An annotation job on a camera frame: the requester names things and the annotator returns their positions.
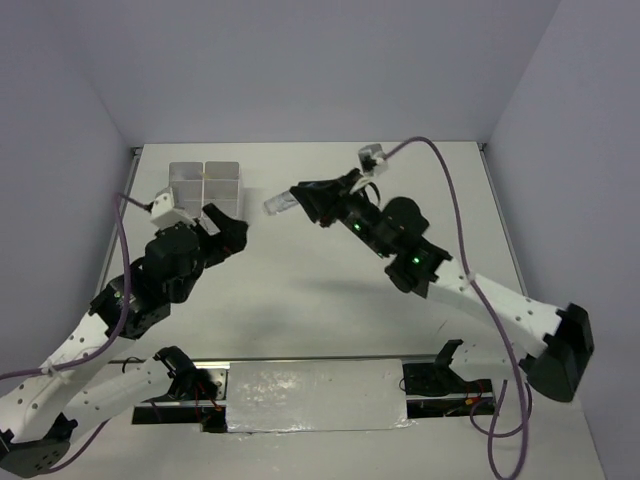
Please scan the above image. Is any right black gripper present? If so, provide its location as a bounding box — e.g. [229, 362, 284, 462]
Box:
[289, 167, 391, 258]

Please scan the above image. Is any clear glue bottle blue cap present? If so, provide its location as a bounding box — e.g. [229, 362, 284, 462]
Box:
[263, 190, 299, 216]

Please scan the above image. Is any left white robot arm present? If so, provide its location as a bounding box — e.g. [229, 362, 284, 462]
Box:
[1, 194, 248, 479]

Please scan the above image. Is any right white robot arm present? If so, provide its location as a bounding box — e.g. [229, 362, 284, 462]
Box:
[289, 169, 594, 403]

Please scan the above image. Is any right white divided container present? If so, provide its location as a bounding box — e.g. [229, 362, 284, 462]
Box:
[203, 161, 244, 220]

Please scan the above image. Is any white divided container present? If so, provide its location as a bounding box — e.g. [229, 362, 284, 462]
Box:
[168, 162, 204, 218]
[203, 161, 244, 220]

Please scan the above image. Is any left white divided container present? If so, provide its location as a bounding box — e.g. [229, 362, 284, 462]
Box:
[168, 162, 204, 218]

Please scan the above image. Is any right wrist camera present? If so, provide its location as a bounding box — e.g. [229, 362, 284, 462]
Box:
[358, 143, 388, 177]

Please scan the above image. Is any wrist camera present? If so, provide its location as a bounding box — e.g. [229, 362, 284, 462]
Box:
[150, 186, 196, 231]
[358, 143, 388, 177]

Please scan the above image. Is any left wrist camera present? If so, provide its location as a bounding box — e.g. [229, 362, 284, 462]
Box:
[150, 186, 196, 231]

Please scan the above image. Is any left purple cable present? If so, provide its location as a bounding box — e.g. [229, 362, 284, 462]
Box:
[0, 193, 154, 474]

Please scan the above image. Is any purple cable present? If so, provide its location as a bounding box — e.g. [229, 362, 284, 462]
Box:
[0, 193, 154, 474]
[384, 137, 532, 479]

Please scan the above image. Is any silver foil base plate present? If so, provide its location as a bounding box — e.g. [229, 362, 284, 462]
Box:
[226, 359, 409, 433]

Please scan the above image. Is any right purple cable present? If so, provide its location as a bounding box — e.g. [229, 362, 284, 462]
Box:
[384, 137, 532, 479]

